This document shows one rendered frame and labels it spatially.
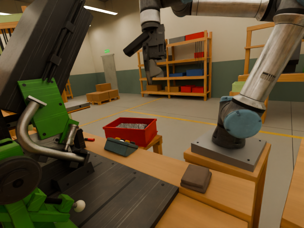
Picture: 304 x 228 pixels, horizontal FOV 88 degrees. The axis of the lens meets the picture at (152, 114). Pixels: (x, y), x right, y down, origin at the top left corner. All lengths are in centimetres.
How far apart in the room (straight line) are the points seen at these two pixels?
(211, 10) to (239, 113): 42
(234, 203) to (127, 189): 32
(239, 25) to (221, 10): 521
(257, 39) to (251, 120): 527
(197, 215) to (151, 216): 13
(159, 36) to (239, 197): 58
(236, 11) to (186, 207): 71
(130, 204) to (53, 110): 43
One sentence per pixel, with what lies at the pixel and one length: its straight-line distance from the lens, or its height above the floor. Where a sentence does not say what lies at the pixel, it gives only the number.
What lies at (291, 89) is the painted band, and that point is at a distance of 585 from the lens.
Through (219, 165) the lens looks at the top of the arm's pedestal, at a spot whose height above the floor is 85.
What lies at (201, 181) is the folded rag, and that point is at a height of 93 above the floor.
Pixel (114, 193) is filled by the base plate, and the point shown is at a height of 90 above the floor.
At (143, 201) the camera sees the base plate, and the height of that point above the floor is 90.
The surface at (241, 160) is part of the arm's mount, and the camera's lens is 75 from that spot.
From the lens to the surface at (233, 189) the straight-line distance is 58.
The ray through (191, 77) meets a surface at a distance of 573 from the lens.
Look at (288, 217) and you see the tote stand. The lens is 73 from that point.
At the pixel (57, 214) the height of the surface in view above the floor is 99.
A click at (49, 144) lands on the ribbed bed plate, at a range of 69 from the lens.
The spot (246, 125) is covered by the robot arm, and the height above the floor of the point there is 105.
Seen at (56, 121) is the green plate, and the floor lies 112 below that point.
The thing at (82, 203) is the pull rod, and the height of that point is 95.
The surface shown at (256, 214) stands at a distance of 119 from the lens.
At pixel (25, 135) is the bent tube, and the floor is 111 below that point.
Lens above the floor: 128
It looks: 17 degrees down
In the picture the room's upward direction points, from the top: 5 degrees counter-clockwise
